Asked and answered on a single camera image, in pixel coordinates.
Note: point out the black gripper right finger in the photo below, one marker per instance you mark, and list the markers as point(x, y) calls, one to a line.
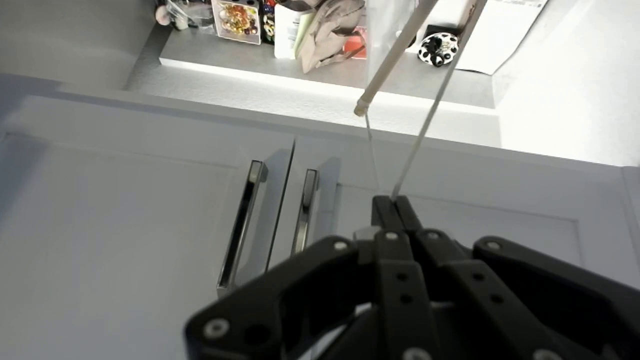
point(533, 300)

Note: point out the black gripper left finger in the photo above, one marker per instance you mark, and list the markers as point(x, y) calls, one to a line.
point(333, 286)

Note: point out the white cabinet door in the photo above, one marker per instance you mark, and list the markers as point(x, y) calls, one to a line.
point(100, 232)
point(533, 220)

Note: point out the pink and white box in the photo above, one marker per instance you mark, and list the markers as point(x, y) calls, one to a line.
point(357, 47)

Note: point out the crumpled beige cloth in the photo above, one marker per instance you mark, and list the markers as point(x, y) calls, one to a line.
point(331, 33)

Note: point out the plain white box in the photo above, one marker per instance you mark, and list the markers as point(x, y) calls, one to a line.
point(290, 30)

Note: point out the printed cardboard box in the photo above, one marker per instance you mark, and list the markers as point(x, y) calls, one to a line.
point(236, 21)

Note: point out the grey tray with small items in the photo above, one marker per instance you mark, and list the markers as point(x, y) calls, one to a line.
point(177, 12)

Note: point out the white wall cabinet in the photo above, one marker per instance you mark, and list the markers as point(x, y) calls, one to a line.
point(167, 111)

